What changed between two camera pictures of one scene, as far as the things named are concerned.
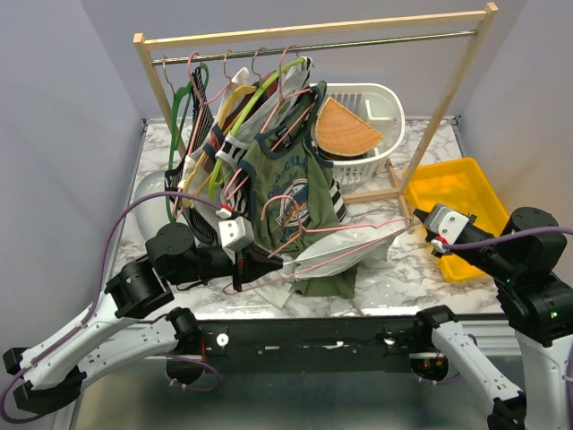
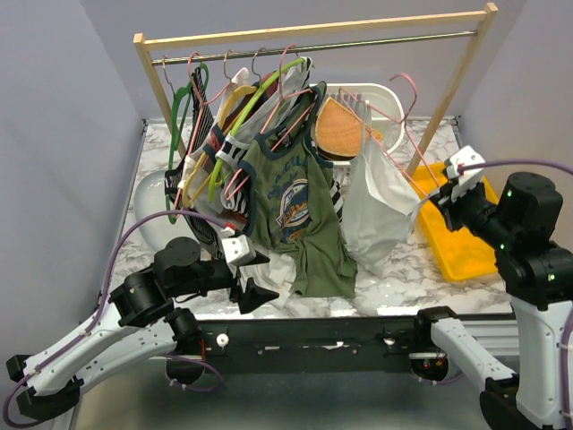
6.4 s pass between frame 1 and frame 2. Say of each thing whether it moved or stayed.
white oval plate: stayed
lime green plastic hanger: stayed
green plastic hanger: stayed
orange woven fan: stayed
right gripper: moved
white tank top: moved
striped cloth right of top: stayed
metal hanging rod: stayed
